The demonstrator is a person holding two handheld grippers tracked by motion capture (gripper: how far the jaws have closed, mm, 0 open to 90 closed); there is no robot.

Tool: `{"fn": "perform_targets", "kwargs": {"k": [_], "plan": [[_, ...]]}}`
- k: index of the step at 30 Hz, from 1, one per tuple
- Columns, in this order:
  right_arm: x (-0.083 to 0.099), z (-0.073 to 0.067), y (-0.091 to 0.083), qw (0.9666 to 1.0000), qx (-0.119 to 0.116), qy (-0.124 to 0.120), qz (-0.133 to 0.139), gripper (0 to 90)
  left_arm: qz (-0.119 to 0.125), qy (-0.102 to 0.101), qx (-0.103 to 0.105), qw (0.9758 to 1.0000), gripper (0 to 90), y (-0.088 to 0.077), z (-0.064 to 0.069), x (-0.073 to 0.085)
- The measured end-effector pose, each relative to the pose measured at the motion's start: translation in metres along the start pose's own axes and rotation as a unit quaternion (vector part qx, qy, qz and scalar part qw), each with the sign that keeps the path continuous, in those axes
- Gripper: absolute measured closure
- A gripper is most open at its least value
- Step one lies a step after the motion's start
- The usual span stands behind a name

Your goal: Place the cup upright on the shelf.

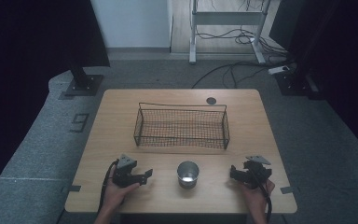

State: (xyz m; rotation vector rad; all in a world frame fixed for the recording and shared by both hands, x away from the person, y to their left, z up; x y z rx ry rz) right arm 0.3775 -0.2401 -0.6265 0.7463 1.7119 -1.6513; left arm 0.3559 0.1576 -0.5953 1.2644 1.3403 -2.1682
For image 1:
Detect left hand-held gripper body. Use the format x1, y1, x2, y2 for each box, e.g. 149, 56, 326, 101
111, 153, 144, 189

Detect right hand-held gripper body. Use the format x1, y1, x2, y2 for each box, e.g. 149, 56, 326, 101
242, 155, 273, 190

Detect metal cup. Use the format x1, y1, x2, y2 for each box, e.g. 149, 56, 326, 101
176, 161, 200, 189

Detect black wire mesh basket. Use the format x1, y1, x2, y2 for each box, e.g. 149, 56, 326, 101
132, 102, 231, 150

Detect person's left hand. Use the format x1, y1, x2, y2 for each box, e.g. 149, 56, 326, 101
103, 166, 141, 213

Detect person's right hand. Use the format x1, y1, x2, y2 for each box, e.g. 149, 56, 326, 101
240, 178, 276, 217

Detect white power strip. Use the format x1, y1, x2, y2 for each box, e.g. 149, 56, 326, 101
267, 64, 291, 76

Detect black curtain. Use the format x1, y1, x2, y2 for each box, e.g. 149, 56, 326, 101
268, 0, 358, 157
0, 0, 111, 200

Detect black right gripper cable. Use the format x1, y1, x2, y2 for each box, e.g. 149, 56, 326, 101
250, 169, 273, 223

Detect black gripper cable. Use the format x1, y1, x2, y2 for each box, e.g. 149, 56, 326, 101
250, 169, 273, 223
97, 159, 119, 214

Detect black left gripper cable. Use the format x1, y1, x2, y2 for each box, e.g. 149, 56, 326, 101
97, 159, 119, 214

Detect black stand with base plate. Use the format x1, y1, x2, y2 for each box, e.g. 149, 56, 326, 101
274, 62, 321, 101
64, 63, 104, 97

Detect black floor cables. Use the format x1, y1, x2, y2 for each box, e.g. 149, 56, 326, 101
191, 27, 296, 90

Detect white desk frame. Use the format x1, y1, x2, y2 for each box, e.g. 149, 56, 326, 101
188, 0, 272, 65

